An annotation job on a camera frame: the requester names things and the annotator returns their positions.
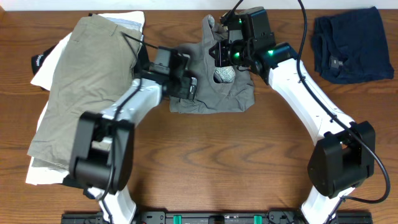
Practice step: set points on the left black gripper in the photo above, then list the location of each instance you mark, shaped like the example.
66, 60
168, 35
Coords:
189, 88

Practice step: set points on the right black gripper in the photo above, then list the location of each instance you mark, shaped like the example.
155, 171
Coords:
221, 59

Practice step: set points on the grey shorts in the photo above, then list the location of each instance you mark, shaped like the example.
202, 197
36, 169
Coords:
219, 89

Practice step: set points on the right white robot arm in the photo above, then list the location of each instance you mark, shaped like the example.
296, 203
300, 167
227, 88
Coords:
343, 157

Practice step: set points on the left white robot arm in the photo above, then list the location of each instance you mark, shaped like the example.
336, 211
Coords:
103, 147

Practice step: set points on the light blue folded garment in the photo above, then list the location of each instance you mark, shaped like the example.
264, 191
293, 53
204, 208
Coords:
135, 24

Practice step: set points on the khaki folded shorts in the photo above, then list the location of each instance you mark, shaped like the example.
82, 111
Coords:
93, 71

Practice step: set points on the dark navy folded garment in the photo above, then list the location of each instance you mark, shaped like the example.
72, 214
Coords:
351, 47

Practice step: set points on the black garment with logo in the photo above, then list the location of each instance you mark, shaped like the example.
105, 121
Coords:
38, 60

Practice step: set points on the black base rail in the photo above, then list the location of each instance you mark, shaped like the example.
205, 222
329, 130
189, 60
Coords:
274, 217

